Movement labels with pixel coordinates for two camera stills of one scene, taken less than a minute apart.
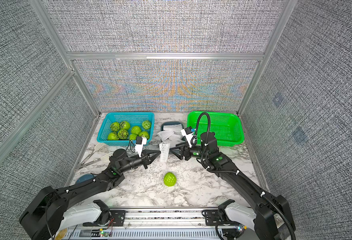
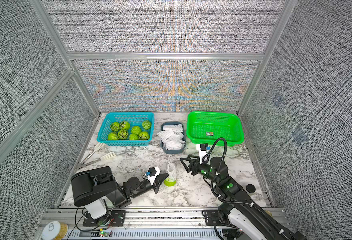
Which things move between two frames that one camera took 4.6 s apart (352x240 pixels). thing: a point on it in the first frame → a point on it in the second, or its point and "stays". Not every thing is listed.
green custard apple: x=170 y=179 stays
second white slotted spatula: x=103 y=158 stays
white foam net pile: x=172 y=134 stays
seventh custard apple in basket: x=144 y=134 stays
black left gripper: x=146 y=160 → x=156 y=185
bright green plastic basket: x=227 y=126 stays
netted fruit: x=164 y=148 → x=171 y=180
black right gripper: x=184 y=150 → x=193 y=166
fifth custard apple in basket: x=122 y=134 stays
